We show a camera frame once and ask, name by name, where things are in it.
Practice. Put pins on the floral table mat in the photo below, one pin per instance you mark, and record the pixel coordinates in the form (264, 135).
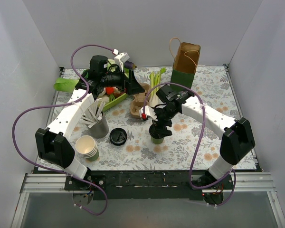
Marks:
(177, 152)

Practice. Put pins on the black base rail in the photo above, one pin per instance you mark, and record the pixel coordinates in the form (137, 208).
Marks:
(145, 184)

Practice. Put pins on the green paper bag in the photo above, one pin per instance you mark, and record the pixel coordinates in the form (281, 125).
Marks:
(185, 63)

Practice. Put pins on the black coffee cup lid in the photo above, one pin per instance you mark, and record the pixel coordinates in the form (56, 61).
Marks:
(159, 131)

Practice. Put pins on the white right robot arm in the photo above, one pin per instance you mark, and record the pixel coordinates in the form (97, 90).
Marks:
(236, 136)

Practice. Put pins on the brown cardboard cup carrier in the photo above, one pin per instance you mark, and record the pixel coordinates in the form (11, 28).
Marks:
(136, 104)

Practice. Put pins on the single green paper cup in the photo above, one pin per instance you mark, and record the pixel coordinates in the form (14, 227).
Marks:
(156, 141)

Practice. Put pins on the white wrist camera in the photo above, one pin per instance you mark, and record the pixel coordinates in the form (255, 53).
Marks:
(147, 112)
(121, 59)

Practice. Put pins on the purple eggplant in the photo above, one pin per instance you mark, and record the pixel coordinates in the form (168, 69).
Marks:
(129, 65)

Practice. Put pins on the red carrot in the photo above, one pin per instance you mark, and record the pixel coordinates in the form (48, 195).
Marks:
(110, 93)

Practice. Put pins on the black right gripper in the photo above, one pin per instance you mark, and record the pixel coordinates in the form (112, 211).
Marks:
(160, 128)

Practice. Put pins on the grey straw holder cup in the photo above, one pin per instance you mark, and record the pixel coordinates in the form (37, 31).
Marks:
(99, 129)

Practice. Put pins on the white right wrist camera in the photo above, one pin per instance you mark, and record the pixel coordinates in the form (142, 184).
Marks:
(147, 112)

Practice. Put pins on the celery stalk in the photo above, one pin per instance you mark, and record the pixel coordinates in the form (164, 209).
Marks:
(155, 79)

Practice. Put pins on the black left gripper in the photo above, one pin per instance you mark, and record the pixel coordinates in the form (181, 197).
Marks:
(127, 81)

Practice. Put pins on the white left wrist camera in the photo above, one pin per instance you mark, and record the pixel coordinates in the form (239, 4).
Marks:
(121, 59)

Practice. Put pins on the stack of green paper cups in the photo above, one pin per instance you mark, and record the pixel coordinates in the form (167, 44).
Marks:
(87, 147)

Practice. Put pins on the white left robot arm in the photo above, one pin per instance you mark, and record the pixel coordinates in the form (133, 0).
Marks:
(52, 143)

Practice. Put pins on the green vegetable tray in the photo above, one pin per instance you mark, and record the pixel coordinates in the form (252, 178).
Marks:
(114, 102)

